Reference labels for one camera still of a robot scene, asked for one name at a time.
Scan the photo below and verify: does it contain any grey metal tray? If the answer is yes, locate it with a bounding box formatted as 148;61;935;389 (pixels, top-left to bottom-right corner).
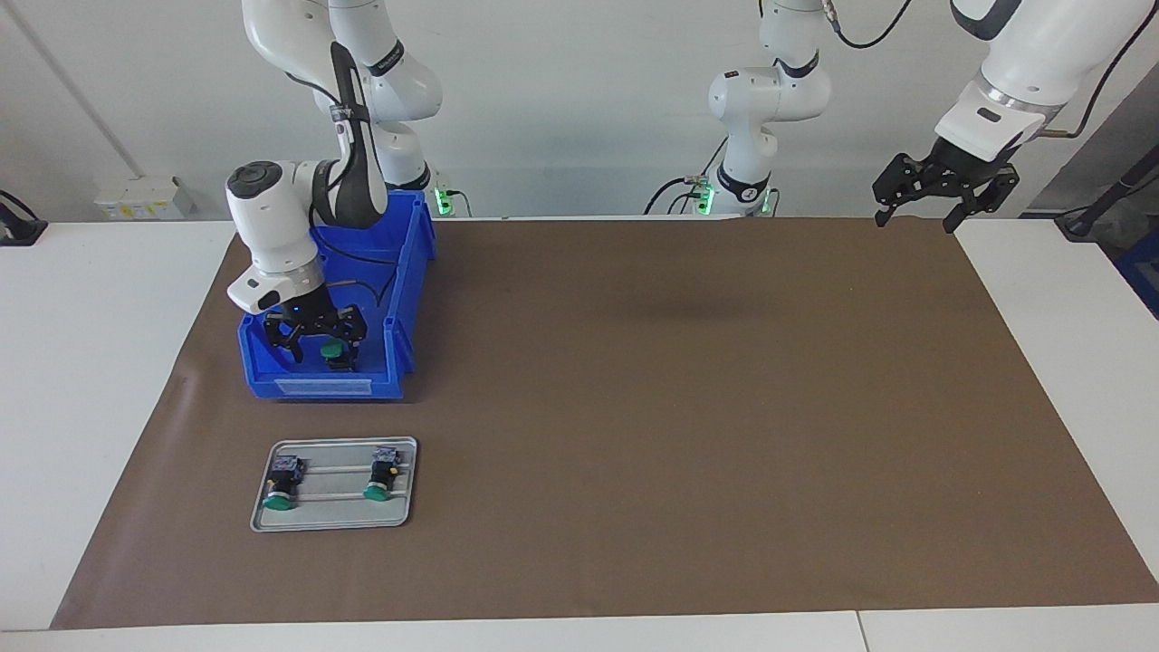
249;437;418;533

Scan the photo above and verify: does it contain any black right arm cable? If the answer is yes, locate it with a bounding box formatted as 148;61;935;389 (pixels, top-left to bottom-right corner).
290;72;399;304

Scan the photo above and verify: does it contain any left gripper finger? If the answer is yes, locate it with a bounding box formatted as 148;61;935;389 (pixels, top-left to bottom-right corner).
943;172;1020;235
873;154;935;227

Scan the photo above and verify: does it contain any brown table mat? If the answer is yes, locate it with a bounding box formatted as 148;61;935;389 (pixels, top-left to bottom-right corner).
50;217;1159;630

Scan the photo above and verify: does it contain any black stand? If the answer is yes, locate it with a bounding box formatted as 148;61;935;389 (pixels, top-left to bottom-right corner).
1055;145;1159;241

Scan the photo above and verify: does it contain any blue plastic storage bin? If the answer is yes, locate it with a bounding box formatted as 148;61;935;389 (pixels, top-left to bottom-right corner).
237;188;437;401

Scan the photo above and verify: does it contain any black clamp mount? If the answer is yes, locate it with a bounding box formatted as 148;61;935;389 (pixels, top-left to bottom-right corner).
0;190;48;247

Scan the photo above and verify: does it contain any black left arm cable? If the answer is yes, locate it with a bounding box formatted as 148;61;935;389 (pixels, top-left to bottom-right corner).
829;0;1144;139

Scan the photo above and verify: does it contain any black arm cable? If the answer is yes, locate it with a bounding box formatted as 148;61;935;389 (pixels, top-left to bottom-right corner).
829;0;1144;139
290;72;399;304

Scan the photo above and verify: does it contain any blue crate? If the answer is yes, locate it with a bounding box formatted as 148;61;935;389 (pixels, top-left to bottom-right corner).
1116;231;1159;320

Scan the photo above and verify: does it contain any white wall socket box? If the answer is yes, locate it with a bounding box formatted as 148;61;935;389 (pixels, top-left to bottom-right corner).
95;177;193;221

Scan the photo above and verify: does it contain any black base cable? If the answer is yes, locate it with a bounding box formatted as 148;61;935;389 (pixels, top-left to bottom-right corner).
645;136;730;216

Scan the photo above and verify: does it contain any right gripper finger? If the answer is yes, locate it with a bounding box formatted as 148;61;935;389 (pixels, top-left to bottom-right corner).
321;305;369;374
263;319;307;365

